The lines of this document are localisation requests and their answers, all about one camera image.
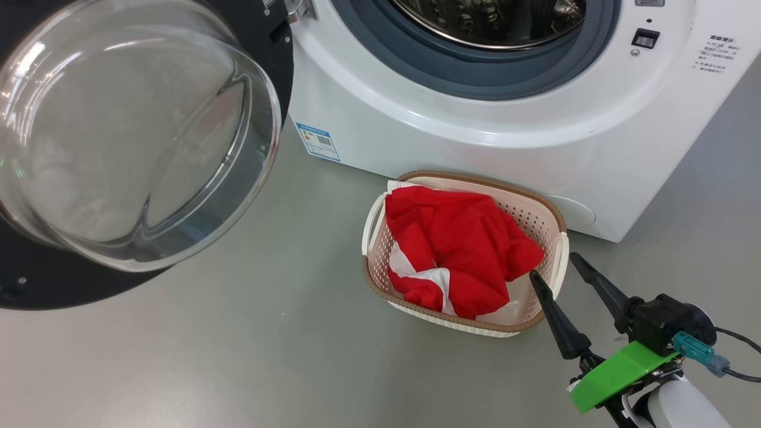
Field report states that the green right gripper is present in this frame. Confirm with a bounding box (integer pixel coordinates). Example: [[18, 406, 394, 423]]
[[529, 252, 682, 414]]

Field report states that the red and white garment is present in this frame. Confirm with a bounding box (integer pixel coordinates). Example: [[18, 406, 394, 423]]
[[384, 185, 546, 321]]

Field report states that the black round glass washer door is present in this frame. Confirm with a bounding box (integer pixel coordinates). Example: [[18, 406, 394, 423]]
[[0, 0, 295, 311]]

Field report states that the cream perforated basket brown rim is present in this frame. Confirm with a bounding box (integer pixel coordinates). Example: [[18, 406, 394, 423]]
[[361, 170, 570, 339]]

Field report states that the white front-load washing machine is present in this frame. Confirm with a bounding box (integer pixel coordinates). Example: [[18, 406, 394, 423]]
[[284, 0, 761, 243]]

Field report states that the round white drain filter cover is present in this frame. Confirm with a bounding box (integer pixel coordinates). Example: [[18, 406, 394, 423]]
[[540, 194, 597, 228]]

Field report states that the blue energy label sticker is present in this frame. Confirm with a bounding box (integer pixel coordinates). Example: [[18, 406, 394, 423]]
[[295, 122, 342, 163]]

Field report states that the teal cable connector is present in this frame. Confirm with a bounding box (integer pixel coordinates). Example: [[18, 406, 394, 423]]
[[672, 331, 731, 379]]

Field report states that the thin black cable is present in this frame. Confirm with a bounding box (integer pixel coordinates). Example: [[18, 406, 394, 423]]
[[713, 326, 761, 383]]

